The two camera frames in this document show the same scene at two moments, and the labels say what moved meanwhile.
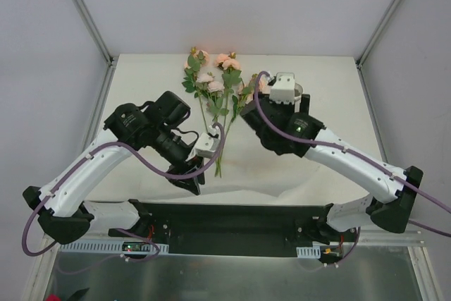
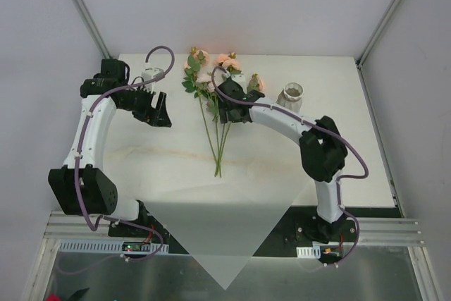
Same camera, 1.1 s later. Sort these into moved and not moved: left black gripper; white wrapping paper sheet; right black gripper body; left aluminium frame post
Moved: right black gripper body; white wrapping paper sheet; left black gripper
Not moved: left aluminium frame post
